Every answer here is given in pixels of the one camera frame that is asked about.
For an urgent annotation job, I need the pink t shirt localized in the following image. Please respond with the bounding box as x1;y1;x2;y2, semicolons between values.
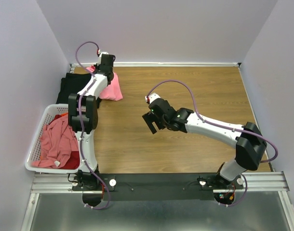
85;73;123;101

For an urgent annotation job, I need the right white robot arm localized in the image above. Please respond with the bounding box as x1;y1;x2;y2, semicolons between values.
142;94;267;189

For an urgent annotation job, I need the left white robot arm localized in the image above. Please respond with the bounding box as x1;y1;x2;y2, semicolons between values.
68;52;115;190

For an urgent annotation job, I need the folded black t shirt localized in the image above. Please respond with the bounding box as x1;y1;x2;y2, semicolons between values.
56;73;92;104

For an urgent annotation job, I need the white plastic laundry basket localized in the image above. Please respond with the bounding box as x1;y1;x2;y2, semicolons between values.
25;104;79;174

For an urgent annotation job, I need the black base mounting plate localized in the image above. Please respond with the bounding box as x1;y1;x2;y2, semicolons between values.
71;172;243;205

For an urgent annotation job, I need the red t shirt in basket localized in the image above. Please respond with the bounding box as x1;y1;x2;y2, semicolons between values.
50;114;80;169

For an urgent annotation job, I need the salmon t shirt in basket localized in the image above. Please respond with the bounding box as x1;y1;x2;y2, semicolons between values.
33;120;66;169

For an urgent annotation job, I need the aluminium frame rail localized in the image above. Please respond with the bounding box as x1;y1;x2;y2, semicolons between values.
69;62;242;68

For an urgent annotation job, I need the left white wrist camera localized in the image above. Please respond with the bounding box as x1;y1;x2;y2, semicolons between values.
96;49;109;58

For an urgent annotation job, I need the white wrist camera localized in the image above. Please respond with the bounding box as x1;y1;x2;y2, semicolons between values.
96;49;109;58
145;93;160;104

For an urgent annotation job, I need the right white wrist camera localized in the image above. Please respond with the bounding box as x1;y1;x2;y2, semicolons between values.
145;93;160;104

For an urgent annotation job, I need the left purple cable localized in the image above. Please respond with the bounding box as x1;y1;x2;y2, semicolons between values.
75;41;111;210

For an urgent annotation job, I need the purple cable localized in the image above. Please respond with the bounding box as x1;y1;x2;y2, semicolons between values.
75;41;111;210
147;80;279;207

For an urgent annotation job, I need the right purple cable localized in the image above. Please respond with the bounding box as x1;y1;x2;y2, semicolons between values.
147;80;279;207

